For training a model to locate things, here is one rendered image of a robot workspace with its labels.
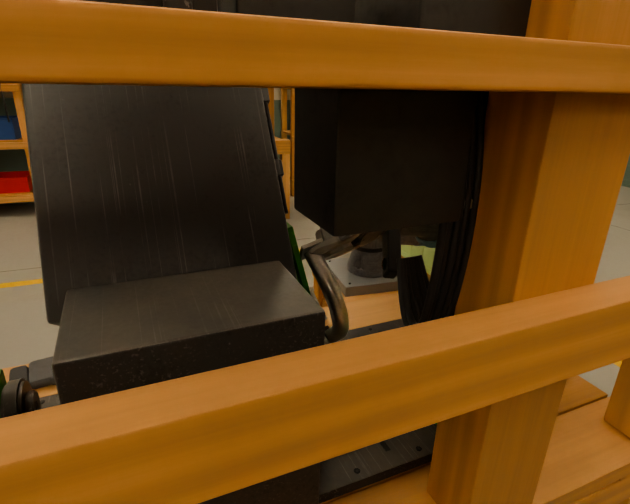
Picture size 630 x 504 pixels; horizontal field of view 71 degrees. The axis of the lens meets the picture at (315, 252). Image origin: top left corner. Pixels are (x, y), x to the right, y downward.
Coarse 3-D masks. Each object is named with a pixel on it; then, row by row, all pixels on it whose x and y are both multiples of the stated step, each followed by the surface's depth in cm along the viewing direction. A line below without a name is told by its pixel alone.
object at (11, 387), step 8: (8, 384) 53; (16, 384) 53; (24, 384) 54; (8, 392) 51; (16, 392) 52; (24, 392) 53; (32, 392) 54; (0, 400) 51; (8, 400) 51; (16, 400) 51; (24, 400) 53; (32, 400) 53; (0, 408) 51; (8, 408) 50; (16, 408) 51; (24, 408) 52; (32, 408) 53; (40, 408) 56; (0, 416) 50; (8, 416) 50
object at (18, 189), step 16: (16, 96) 459; (0, 128) 465; (16, 128) 477; (0, 144) 465; (16, 144) 470; (0, 176) 515; (16, 176) 521; (0, 192) 486; (16, 192) 492; (32, 192) 495
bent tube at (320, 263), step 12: (300, 252) 77; (312, 264) 76; (324, 264) 75; (324, 276) 74; (324, 288) 74; (336, 288) 74; (336, 300) 74; (336, 312) 74; (336, 324) 76; (348, 324) 77; (336, 336) 79
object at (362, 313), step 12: (360, 300) 130; (372, 300) 130; (384, 300) 131; (396, 300) 131; (348, 312) 123; (360, 312) 124; (372, 312) 124; (384, 312) 124; (396, 312) 124; (360, 324) 117; (372, 324) 118
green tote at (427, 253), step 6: (402, 246) 194; (408, 246) 189; (414, 246) 184; (420, 246) 180; (402, 252) 193; (408, 252) 189; (414, 252) 185; (420, 252) 181; (426, 252) 176; (432, 252) 172; (426, 258) 177; (432, 258) 173; (426, 264) 177; (432, 264) 173; (426, 270) 178
